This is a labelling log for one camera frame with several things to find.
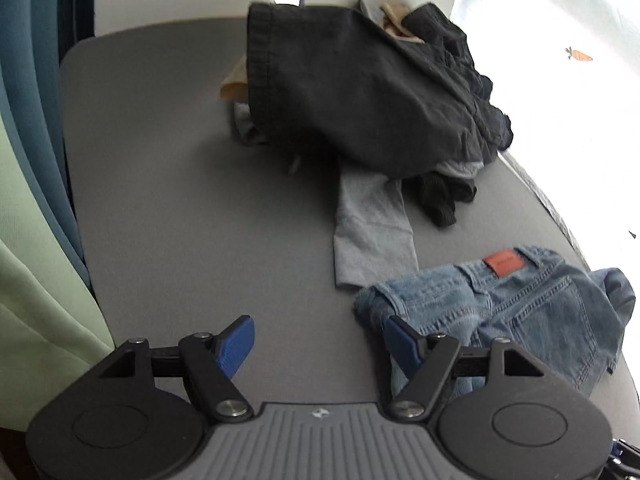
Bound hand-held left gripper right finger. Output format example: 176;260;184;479
383;316;545;421

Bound tan garment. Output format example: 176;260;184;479
220;2;424;101

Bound black knit garment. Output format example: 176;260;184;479
406;172;478;228

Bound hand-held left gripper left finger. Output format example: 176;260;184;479
93;315;256;423

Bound white carrot print bedsheet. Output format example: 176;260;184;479
450;0;640;281

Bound blue denim shorts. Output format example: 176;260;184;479
354;245;637;395

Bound blue curtain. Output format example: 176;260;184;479
0;0;96;293

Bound black pants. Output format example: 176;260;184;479
246;2;515;179

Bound grey shirt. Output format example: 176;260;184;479
333;159;485;290

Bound green curtain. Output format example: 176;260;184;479
0;108;117;432

